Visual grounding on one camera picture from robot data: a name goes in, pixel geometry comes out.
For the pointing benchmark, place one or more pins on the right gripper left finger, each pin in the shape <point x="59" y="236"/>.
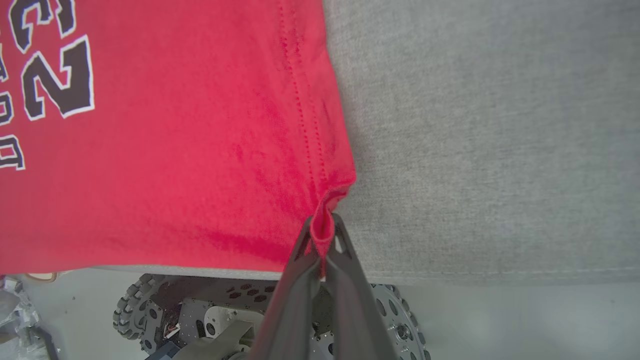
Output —
<point x="292" y="300"/>

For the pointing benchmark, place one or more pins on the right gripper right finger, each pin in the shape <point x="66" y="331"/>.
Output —
<point x="355" y="310"/>

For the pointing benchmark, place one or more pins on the red jersey with white sleeves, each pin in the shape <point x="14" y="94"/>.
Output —
<point x="175" y="150"/>

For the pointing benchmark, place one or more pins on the grey omni wheel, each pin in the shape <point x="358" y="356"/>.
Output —
<point x="131" y="312"/>
<point x="400" y="320"/>

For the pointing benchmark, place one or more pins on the robot wheeled base chassis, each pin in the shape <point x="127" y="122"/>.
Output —
<point x="210" y="310"/>

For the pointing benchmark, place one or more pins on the cream laundry basket brown rim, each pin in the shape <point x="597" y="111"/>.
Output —
<point x="42" y="276"/>

